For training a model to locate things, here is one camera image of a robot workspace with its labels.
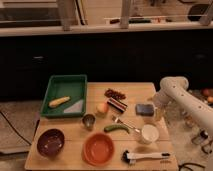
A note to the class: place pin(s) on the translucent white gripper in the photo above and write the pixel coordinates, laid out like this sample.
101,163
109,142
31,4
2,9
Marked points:
160,100

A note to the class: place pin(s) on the blue sponge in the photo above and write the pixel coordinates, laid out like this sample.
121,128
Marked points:
144,109

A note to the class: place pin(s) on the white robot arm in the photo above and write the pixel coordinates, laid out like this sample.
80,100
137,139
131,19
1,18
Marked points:
175,88

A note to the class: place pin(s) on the orange-red bowl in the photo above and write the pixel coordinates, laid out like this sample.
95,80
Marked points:
98,149

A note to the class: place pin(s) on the dark purple bowl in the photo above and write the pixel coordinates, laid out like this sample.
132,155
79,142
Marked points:
50,143

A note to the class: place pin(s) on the white plastic cup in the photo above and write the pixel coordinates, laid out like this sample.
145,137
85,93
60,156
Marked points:
148,134

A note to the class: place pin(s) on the metal fork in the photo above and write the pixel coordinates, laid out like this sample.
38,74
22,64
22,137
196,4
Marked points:
118,120

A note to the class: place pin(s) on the bunch of dark red grapes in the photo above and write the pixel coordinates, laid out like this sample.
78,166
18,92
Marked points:
110,93

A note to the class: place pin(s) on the green chili pepper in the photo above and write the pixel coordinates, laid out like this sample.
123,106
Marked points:
110,128

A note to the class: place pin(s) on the yellow-orange fruit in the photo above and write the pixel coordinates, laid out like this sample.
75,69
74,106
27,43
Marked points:
102,109

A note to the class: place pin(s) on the white dish brush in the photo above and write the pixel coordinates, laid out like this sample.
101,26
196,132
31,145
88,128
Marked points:
130,157

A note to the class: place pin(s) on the small metal cup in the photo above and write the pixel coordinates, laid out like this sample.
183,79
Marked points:
88,121

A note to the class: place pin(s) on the white cloth in tray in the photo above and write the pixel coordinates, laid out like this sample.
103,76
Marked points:
75,108

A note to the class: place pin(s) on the yellow corn cob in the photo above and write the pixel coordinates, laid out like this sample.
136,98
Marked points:
56,102

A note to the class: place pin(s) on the green plastic tray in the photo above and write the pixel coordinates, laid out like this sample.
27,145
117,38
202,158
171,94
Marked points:
74,86

